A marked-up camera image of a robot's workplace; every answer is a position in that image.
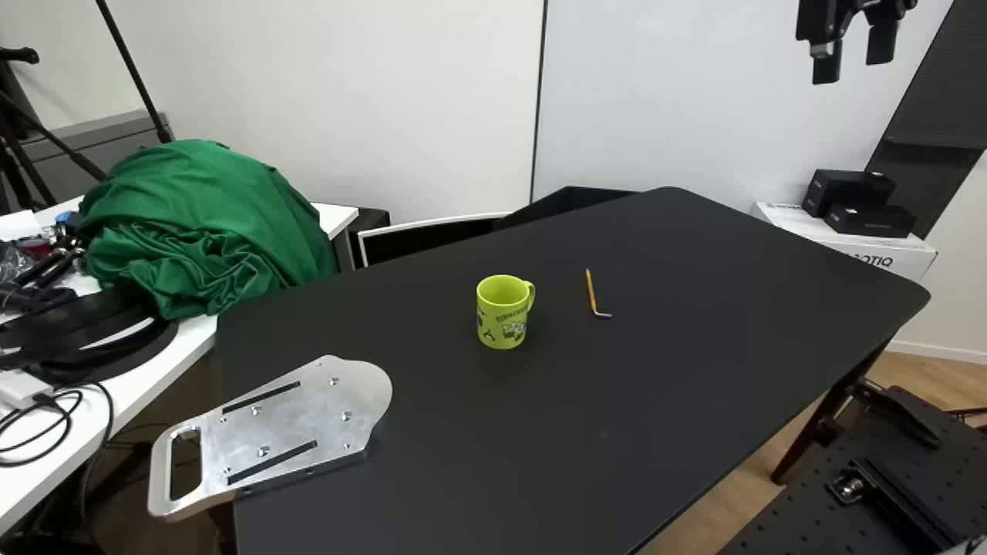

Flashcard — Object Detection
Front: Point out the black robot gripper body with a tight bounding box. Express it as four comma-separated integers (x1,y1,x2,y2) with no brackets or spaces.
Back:
796,0,922,47

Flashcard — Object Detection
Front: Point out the orange handled hex key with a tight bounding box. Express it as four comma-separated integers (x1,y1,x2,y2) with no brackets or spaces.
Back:
580,264,616,323

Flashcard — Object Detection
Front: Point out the green plastic cup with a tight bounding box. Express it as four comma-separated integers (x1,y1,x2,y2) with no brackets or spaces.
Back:
473,270,540,353

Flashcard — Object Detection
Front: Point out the black electronic device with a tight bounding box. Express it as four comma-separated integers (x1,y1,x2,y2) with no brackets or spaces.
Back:
800,166,918,241

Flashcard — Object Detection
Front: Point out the white cardboard box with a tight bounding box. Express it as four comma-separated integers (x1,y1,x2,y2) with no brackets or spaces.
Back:
749,197,940,283

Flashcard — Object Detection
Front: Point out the black table leg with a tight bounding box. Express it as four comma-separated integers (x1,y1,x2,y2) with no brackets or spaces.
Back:
768,341,894,487

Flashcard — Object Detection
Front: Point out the black perforated breadboard table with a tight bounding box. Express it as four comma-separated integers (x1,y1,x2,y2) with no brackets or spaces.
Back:
718,383,987,555

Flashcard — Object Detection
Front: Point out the aluminum mounting plate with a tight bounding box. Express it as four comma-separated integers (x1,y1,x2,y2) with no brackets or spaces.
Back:
145,351,397,523

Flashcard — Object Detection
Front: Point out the green cloth pile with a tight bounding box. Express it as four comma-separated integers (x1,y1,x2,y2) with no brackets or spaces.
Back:
72,140,342,323

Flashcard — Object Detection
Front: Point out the black thin pole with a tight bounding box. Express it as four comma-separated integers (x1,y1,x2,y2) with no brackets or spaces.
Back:
92,0,177,144

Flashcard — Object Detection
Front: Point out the gray cabinet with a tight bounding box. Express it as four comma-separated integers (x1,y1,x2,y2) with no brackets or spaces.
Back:
16,108,169,205

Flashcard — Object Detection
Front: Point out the white side table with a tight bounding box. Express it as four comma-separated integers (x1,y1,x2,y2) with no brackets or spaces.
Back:
0,197,361,540

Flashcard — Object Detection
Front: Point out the black headset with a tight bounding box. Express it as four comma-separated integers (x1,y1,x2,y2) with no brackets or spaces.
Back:
0,286,186,389

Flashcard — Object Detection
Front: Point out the white power adapter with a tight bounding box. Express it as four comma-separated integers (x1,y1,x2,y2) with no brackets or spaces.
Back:
0,367,52,409

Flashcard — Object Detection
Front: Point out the black camera tripod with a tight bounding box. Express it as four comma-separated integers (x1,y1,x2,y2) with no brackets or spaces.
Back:
0,43,108,217

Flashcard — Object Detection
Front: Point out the black looped cable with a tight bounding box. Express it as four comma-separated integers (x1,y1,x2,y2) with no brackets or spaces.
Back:
0,378,117,472

